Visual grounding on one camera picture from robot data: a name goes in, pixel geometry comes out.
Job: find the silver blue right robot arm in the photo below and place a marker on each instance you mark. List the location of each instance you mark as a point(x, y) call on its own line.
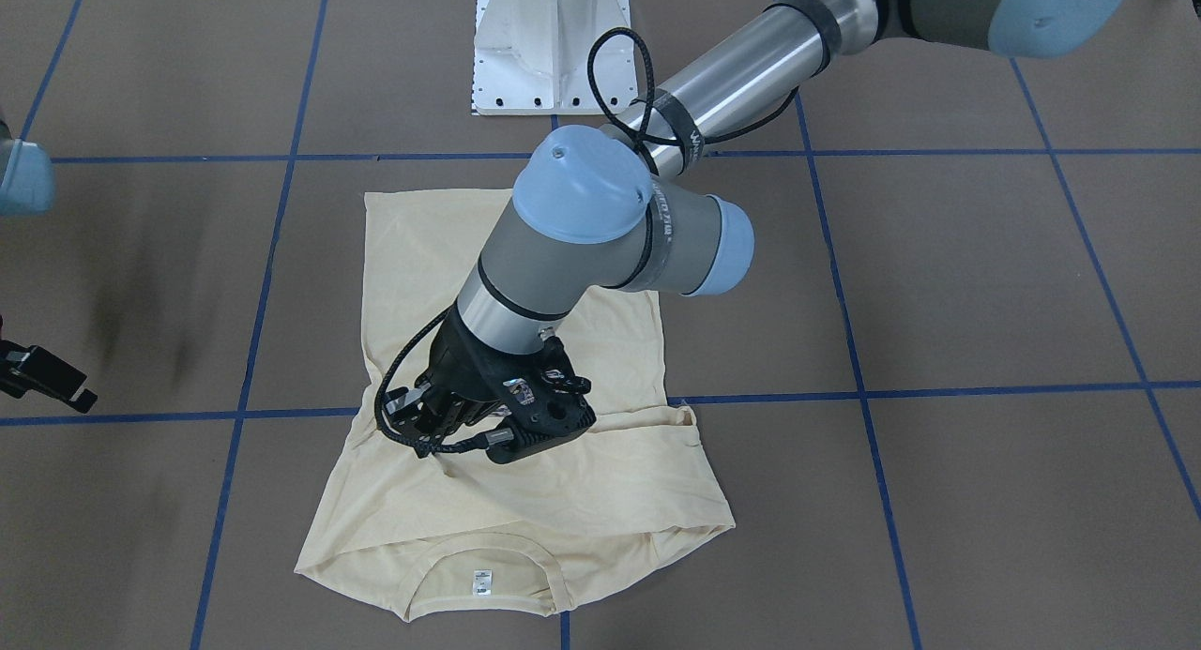
point(28, 189)

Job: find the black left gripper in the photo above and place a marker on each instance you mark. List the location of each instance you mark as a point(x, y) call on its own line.
point(459, 360)

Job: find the cream long sleeve shirt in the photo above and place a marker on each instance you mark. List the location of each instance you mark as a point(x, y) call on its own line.
point(578, 523)

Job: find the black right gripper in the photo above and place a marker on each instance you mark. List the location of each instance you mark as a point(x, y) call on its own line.
point(39, 372)

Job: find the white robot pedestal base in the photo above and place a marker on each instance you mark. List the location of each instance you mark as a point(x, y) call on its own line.
point(531, 58)

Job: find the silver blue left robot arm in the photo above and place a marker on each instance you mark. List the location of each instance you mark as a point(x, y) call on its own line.
point(599, 207)

